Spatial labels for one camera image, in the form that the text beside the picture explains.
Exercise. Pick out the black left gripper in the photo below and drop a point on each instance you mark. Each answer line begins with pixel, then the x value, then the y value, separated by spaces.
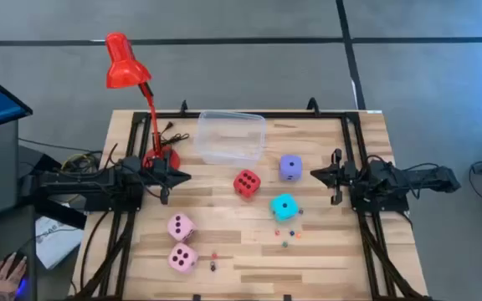
pixel 163 177

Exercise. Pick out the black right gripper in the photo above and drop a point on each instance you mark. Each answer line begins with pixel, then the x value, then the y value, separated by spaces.
pixel 343 175

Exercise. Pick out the large purple foam die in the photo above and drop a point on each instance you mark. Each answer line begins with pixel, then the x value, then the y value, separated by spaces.
pixel 290 172

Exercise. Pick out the large teal foam die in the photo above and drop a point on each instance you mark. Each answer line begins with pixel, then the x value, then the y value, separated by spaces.
pixel 285 211

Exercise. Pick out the large pink foam die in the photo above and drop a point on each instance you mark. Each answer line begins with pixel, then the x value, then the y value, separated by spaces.
pixel 181 234
pixel 174 265

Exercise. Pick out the clear plastic container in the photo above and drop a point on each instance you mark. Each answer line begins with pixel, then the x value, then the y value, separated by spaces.
pixel 230 138

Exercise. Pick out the large red foam die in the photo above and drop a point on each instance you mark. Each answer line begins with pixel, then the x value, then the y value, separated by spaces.
pixel 247 184

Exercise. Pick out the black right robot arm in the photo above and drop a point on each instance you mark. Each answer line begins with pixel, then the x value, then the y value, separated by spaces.
pixel 433 177

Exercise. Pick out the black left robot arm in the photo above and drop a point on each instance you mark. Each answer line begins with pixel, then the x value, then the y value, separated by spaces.
pixel 98 184

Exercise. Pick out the red desk lamp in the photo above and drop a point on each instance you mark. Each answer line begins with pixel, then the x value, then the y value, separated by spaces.
pixel 124 62

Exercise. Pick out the white paper booklet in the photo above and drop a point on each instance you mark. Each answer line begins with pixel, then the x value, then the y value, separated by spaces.
pixel 57 242

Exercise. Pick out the black computer mouse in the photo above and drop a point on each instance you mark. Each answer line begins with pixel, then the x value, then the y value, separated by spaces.
pixel 23 285

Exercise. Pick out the person's hand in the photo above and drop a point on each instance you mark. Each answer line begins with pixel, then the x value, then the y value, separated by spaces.
pixel 4 278

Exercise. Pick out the black frame clamp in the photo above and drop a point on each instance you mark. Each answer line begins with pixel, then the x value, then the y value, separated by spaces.
pixel 314 106
pixel 183 108

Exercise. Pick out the black frame clip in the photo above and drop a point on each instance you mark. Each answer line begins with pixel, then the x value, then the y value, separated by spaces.
pixel 287 297
pixel 196 297

